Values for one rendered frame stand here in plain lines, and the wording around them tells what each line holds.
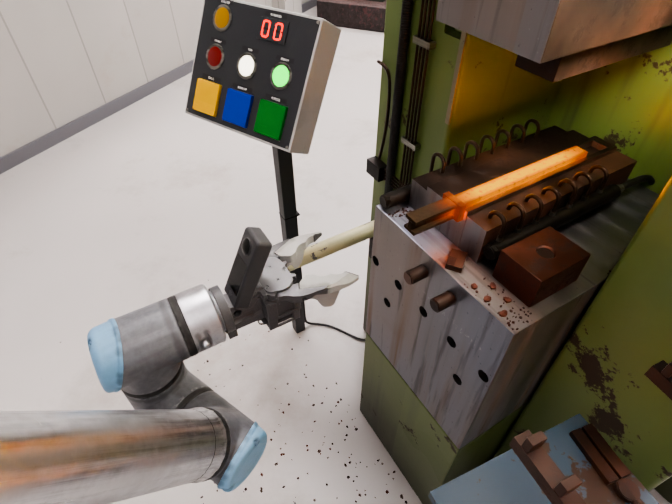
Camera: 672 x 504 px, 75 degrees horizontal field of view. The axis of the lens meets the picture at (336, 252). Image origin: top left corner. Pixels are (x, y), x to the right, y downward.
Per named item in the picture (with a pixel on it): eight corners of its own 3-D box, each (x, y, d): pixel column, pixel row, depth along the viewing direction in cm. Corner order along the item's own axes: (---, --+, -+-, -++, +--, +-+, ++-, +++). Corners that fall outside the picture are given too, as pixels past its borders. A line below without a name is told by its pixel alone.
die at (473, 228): (476, 263, 80) (487, 228, 74) (408, 204, 92) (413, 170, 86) (620, 191, 95) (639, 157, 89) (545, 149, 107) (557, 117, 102)
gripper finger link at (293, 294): (326, 279, 68) (269, 281, 67) (326, 271, 66) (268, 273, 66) (328, 302, 64) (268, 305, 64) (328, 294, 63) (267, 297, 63)
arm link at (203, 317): (169, 282, 62) (190, 330, 56) (202, 269, 64) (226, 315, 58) (184, 321, 68) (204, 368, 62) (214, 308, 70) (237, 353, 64)
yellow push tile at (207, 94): (213, 116, 107) (219, 84, 104) (191, 108, 109) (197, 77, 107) (218, 117, 108) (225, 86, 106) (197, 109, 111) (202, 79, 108)
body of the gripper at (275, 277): (283, 285, 74) (215, 314, 70) (279, 248, 68) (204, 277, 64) (305, 316, 70) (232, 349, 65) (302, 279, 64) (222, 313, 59)
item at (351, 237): (249, 294, 116) (247, 281, 113) (242, 281, 120) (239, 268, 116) (385, 236, 133) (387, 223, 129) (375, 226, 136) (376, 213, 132)
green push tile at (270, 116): (278, 141, 99) (286, 106, 96) (252, 131, 101) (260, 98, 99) (282, 141, 100) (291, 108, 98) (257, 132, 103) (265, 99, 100)
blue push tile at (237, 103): (244, 128, 103) (251, 95, 100) (220, 119, 105) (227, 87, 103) (249, 129, 104) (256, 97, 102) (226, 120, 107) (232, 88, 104)
